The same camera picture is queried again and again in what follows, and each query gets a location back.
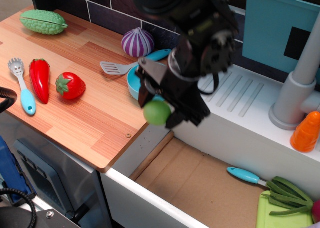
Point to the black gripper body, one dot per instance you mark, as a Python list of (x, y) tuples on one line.
[(181, 94)]

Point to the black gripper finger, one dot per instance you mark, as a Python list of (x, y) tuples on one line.
[(146, 93), (176, 118)]

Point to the green toy pear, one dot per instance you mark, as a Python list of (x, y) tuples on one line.
[(156, 112)]

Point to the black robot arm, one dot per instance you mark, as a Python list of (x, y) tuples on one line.
[(207, 31)]

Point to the light blue bowl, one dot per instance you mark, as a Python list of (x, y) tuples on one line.
[(134, 82)]

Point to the purple striped toy onion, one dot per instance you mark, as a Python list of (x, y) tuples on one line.
[(138, 43)]

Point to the red toy strawberry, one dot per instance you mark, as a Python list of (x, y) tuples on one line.
[(70, 86)]

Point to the red toy chili pepper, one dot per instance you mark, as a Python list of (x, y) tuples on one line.
[(39, 73)]

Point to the grey toy faucet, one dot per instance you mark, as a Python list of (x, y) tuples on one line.
[(298, 97)]

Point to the teal toy cabinet box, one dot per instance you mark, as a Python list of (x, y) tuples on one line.
[(276, 31)]

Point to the grey toy oven door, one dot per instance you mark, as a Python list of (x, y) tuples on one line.
[(62, 182)]

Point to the green toy bitter gourd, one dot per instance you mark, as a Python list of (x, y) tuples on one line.
[(43, 22)]

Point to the orange toy carrot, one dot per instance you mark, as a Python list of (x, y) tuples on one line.
[(306, 135)]

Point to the lime green cutting board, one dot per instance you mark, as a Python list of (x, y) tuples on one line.
[(265, 220)]

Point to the green felt leafy vegetable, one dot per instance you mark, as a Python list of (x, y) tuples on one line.
[(286, 195)]

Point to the blue clamp device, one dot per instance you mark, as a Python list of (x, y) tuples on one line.
[(12, 173)]

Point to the metal mounting plate with bolt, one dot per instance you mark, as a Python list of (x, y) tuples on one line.
[(53, 219)]

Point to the pink toy at edge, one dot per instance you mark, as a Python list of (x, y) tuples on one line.
[(315, 212)]

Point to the grey spatula blue handle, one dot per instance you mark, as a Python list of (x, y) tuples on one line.
[(115, 69)]

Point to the blue handled utensil in sink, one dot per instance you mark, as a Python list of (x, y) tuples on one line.
[(246, 176)]

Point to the grey pasta spoon blue handle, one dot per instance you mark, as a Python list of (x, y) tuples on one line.
[(27, 99)]

